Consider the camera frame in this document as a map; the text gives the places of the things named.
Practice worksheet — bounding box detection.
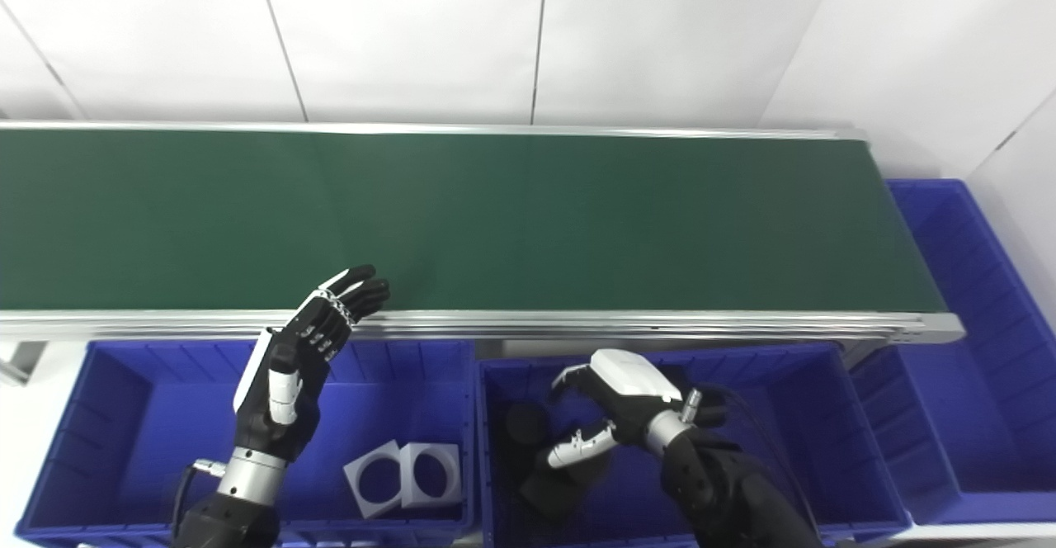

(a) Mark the blue plastic bin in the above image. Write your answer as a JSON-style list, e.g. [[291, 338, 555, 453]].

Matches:
[[849, 177, 1056, 526], [476, 342, 913, 548], [14, 339, 480, 546]]

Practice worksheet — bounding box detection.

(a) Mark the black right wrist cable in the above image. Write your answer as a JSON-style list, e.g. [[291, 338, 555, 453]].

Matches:
[[678, 386, 819, 534]]

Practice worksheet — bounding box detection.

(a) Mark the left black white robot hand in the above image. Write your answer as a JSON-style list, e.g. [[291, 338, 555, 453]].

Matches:
[[233, 264, 392, 463]]

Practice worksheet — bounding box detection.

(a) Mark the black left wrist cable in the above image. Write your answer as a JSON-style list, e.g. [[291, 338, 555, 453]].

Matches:
[[170, 458, 229, 534]]

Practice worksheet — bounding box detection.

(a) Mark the green conveyor belt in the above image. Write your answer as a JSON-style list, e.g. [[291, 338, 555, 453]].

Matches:
[[0, 128, 950, 314], [0, 121, 967, 347]]

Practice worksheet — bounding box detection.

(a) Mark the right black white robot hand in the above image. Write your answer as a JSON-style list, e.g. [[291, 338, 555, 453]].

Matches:
[[548, 348, 687, 470]]

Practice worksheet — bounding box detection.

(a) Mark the black cylinder block part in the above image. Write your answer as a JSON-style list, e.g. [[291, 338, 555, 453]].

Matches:
[[695, 385, 733, 430], [504, 403, 572, 501]]

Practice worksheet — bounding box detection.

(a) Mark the aluminium conveyor support leg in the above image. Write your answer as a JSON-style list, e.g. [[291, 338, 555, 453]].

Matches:
[[0, 341, 48, 387]]

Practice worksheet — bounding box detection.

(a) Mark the white square part with hole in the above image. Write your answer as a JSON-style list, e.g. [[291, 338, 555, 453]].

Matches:
[[398, 442, 464, 508], [342, 440, 414, 521]]

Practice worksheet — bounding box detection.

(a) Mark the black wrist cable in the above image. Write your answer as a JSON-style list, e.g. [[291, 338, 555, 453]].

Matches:
[[170, 458, 229, 534], [678, 386, 819, 534]]

